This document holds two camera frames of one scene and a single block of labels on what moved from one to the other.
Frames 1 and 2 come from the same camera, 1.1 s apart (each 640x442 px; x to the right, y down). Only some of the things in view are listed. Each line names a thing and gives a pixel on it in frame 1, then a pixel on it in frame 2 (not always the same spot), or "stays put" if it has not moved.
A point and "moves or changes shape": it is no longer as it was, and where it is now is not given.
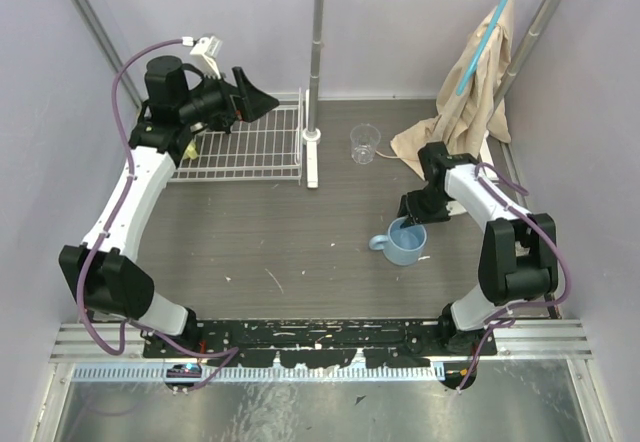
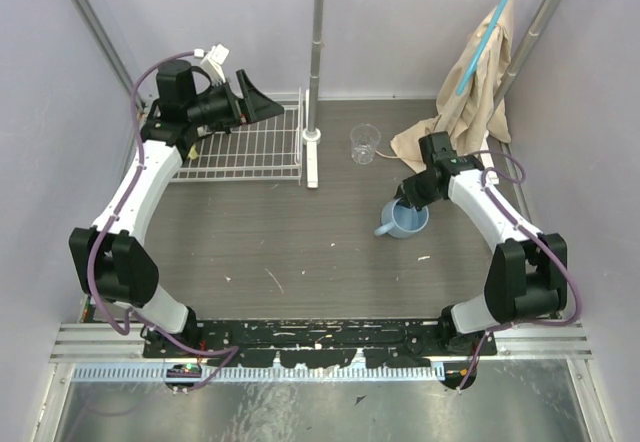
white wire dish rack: x=270 y=148 stays put
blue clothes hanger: x=487 y=34 stays put
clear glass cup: x=364 y=139 stays put
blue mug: x=401 y=246 moves or changes shape
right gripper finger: x=404 y=208 → x=400 y=194
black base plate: x=320 y=342 stays put
